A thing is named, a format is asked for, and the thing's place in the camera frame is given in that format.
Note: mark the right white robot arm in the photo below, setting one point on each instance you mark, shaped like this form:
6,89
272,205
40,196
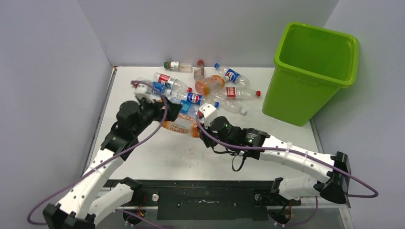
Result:
325,175

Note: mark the orange bottle white cap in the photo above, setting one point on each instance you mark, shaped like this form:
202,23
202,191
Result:
210,84

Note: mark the green plastic bin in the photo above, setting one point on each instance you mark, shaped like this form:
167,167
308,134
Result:
311,65

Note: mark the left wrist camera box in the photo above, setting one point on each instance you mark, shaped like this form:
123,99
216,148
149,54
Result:
142,90

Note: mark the crushed blue label bottle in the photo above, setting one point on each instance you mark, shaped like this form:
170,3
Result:
187,108

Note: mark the red label clear bottle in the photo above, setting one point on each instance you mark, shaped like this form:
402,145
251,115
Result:
240,93

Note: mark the green cap brown bottle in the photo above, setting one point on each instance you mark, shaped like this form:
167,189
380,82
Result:
178,66

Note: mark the red blue label bottle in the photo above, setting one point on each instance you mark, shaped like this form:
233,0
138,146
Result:
172,83

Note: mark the red cap small bottle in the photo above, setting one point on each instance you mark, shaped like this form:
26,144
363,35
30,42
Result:
199,71

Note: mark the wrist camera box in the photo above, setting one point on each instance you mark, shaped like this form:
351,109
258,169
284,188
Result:
142,90
207,111

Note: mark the central pepsi bottle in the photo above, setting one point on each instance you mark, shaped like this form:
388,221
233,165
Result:
196,99

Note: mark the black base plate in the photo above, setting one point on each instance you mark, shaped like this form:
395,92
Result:
210,200

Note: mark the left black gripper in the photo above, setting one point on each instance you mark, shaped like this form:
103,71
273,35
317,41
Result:
156,106

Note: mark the far pepsi bottle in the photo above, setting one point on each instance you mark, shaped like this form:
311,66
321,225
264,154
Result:
231,75

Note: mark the large orange crushed bottle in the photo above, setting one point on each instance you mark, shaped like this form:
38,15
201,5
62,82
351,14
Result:
183,124

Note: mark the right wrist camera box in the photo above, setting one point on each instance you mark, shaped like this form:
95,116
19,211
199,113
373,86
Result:
207,111

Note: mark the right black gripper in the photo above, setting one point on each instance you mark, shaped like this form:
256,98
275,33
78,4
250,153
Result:
209,142

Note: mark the blue label water bottle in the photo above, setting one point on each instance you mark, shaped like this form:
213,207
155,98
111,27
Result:
159,88

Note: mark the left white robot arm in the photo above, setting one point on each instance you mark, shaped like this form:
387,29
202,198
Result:
80,208

